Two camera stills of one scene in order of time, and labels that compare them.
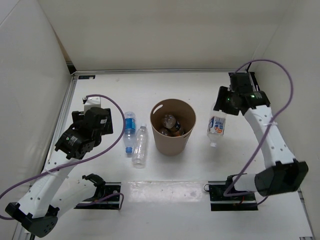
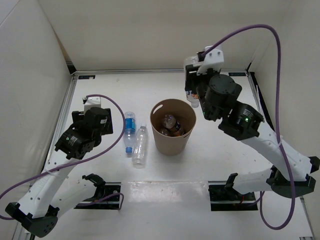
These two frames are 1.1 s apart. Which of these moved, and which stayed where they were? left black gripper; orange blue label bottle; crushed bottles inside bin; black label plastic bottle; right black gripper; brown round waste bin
Moved: right black gripper; orange blue label bottle
Stayed: brown round waste bin; left black gripper; black label plastic bottle; crushed bottles inside bin
